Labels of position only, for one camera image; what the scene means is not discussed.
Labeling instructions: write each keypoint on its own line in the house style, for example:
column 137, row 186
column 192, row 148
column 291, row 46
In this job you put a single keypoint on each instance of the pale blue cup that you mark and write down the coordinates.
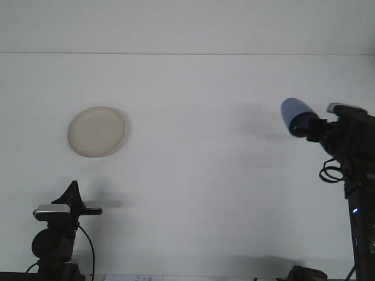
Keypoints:
column 293, row 108

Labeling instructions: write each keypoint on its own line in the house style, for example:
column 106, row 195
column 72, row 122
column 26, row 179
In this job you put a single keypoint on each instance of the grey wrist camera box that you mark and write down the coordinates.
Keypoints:
column 51, row 211
column 334, row 107

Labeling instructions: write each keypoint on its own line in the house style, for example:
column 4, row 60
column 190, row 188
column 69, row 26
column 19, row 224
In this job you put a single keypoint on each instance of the pale round plate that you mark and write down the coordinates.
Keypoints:
column 96, row 131

